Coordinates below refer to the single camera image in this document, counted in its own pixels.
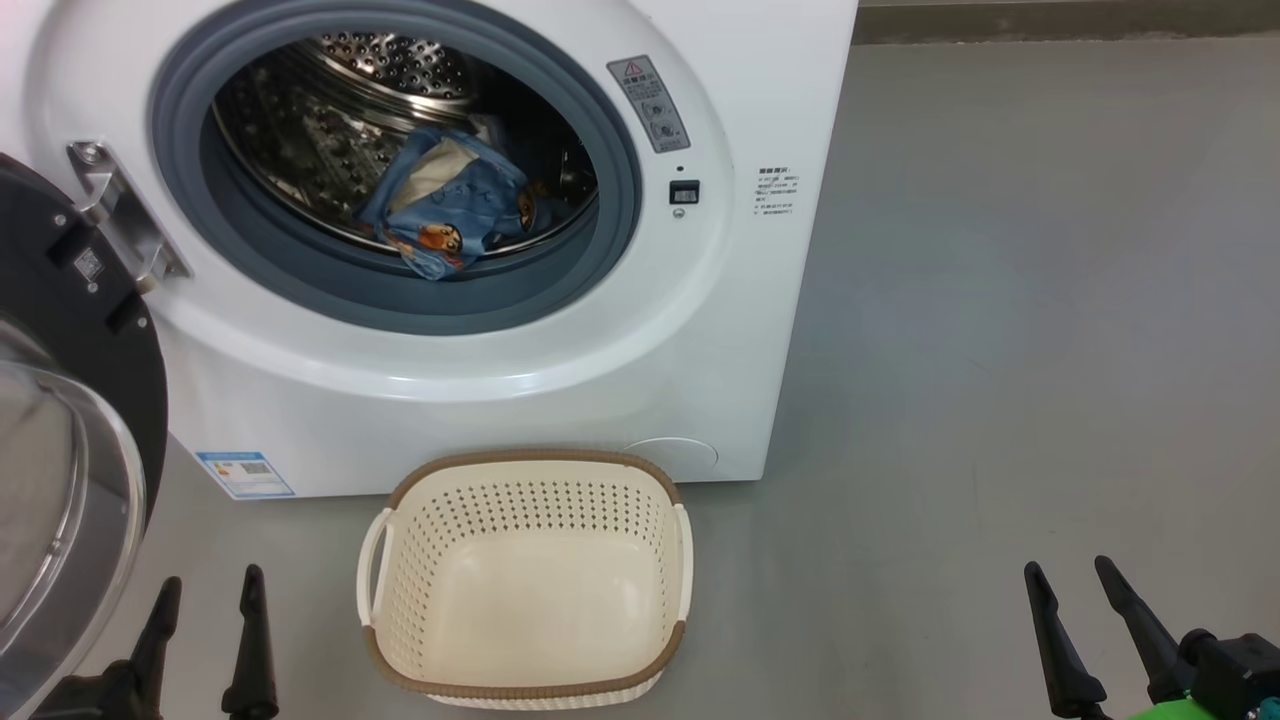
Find blue energy label sticker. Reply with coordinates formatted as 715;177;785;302
195;451;296;499

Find black round glass washer door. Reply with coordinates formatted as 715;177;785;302
0;152;169;720

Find cream perforated laundry basket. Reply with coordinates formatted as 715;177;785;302
357;450;694;711

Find silver metal door hinge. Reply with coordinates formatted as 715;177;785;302
67;140;191;293

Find round white filter cover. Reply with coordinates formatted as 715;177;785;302
622;437;719;473

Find grey warning sticker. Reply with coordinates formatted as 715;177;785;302
607;55;691;154

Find white front-load washing machine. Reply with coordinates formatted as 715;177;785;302
0;0;859;499

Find blue cartoon print clothes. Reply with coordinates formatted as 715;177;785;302
357;125;571;281

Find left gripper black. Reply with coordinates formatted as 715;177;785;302
30;565;280;720

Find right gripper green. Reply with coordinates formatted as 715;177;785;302
1023;556;1217;720

